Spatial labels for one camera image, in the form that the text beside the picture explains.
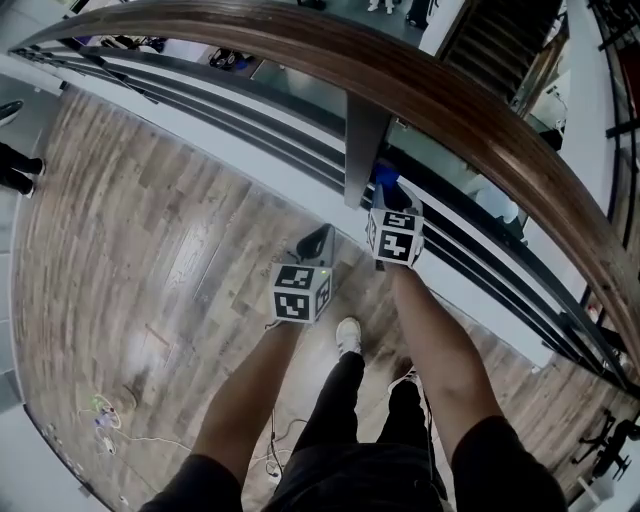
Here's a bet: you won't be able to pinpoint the wooden railing with black bars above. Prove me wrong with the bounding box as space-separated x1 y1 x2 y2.
9 0 640 396

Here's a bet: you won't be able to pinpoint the person's right white shoe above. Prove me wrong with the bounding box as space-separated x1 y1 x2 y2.
387 367 421 396

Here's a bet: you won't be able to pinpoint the person's right forearm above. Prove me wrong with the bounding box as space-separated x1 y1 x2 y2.
391 264 504 464

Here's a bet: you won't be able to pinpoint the person's left white shoe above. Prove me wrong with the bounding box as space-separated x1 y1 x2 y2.
335 317 362 356

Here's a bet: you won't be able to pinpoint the blue cloth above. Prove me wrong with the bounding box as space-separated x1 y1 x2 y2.
372 158 402 195

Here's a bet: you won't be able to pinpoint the person's black trousers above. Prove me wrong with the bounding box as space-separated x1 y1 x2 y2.
293 349 437 454

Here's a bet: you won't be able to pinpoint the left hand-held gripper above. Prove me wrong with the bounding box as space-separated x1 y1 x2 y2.
272 223 337 325

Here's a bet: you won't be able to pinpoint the person's left forearm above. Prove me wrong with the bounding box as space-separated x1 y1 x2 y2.
192 319 307 484

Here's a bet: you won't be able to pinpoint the dark staircase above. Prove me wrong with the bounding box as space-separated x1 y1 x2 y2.
438 0 569 104

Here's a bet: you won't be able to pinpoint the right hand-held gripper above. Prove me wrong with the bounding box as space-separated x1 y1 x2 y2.
366 182 426 271

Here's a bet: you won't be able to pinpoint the person's white shoe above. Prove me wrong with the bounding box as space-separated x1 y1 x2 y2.
335 317 362 356
387 367 421 396

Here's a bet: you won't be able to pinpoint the black cable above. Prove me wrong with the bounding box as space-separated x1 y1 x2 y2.
421 382 437 484
263 407 311 484

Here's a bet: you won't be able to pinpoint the person's black shirt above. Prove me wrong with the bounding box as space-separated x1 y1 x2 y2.
139 414 569 512

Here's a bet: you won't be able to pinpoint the black office chair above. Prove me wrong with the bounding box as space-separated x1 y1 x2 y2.
572 408 637 482

